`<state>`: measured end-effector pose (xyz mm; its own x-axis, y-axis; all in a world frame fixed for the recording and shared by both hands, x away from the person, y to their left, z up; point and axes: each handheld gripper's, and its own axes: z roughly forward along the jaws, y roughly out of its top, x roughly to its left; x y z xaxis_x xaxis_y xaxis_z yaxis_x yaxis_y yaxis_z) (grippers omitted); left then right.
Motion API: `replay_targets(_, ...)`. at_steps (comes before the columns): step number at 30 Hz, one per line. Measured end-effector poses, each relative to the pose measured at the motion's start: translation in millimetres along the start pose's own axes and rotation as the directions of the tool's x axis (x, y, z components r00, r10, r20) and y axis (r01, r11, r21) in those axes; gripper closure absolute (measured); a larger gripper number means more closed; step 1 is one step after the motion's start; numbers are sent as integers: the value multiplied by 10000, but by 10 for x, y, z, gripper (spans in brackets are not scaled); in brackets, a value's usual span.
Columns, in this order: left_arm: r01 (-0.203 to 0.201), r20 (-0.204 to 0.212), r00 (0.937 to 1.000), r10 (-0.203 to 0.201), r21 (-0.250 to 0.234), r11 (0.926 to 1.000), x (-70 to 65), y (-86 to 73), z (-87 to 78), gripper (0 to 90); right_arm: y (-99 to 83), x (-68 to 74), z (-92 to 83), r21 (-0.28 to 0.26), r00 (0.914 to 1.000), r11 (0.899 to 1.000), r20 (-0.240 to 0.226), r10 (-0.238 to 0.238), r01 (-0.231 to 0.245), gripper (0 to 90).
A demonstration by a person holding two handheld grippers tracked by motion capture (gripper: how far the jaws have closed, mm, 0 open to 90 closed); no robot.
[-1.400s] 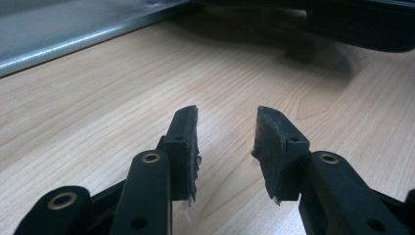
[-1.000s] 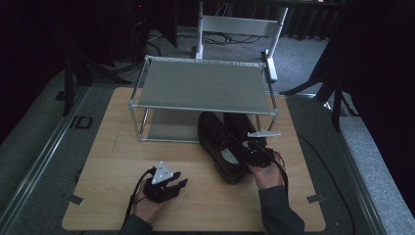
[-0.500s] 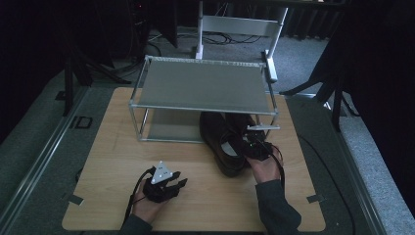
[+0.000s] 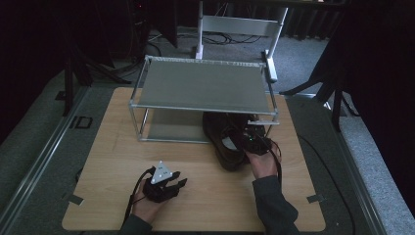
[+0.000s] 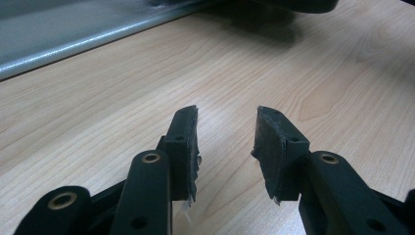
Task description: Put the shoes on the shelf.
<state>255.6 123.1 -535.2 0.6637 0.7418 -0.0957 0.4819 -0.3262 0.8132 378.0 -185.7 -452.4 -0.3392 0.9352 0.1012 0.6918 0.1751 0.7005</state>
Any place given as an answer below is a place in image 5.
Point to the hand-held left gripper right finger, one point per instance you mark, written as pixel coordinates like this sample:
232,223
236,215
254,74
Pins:
277,153

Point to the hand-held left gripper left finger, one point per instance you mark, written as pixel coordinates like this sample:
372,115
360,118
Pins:
182,153

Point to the black leather shoe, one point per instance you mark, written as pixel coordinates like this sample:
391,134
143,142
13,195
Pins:
297,6

